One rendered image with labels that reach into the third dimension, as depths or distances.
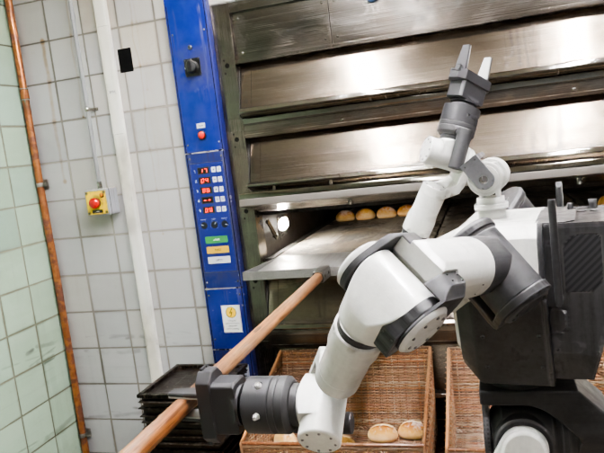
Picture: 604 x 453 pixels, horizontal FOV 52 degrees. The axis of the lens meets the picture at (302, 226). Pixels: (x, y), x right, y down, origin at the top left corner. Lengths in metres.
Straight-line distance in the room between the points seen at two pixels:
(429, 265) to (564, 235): 0.40
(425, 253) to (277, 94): 1.49
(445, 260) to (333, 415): 0.30
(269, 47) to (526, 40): 0.84
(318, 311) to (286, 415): 1.32
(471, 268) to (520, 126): 1.30
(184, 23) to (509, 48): 1.10
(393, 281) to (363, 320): 0.06
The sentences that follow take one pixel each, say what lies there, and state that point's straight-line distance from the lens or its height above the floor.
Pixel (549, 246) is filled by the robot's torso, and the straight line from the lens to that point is 1.15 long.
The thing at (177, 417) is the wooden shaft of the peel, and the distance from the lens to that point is 1.03.
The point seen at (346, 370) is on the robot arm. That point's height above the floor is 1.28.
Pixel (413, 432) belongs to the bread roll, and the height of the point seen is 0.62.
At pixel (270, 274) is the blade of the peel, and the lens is 1.98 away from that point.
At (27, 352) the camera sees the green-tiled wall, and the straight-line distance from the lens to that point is 2.63.
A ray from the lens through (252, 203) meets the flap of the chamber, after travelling 2.11.
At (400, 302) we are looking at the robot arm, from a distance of 0.76.
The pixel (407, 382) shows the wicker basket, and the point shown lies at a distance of 2.24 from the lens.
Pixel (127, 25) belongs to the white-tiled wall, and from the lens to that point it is 2.49.
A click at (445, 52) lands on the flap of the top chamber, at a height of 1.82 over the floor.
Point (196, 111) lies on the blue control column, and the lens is 2.30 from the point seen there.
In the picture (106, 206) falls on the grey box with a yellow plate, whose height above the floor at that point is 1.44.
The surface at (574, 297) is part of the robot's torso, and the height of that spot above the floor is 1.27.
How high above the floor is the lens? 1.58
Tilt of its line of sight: 7 degrees down
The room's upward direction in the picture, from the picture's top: 7 degrees counter-clockwise
